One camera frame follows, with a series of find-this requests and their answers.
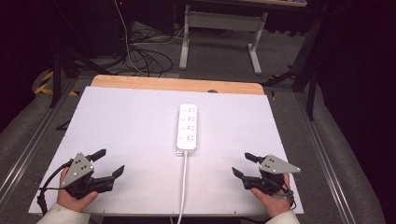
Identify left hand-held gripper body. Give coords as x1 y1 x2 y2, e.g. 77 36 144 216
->
60 151 114 201

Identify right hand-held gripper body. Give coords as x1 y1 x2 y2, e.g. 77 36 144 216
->
242 153 302 197

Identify person's left hand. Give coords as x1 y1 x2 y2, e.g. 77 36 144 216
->
56 167 99 214

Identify person's right hand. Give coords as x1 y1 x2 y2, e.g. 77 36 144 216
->
250 173 294 219

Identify white table board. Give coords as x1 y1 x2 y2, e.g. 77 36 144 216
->
28 86 304 217

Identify white power strip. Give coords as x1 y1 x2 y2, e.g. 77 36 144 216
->
176 103 199 158

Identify black metal stand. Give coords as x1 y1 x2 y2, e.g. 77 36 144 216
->
49 0 110 109
261 15 325 121

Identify yellow black floor tape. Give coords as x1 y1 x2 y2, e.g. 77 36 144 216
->
33 70 79 97

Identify wooden table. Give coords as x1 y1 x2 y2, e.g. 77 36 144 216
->
90 74 266 96

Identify dark curtain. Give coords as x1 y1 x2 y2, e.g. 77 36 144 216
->
311 0 396 224
0 0 61 133

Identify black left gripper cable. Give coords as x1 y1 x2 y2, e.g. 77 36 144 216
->
35 160 75 216

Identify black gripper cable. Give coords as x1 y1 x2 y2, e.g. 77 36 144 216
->
35 160 75 216
273 179 297 210

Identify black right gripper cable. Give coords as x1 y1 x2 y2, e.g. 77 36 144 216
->
273 179 297 210

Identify aluminium floor rail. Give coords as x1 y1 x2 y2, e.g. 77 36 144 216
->
294 92 353 224
0 78 79 201

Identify white power strip cable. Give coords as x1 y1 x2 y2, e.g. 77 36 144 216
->
176 150 190 224

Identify black floor cables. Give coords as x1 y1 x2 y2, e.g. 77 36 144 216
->
123 29 175 77

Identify white floor cable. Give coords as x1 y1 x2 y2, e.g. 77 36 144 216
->
113 0 148 77

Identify white metal desk frame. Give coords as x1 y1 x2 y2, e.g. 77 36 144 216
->
178 4 269 76

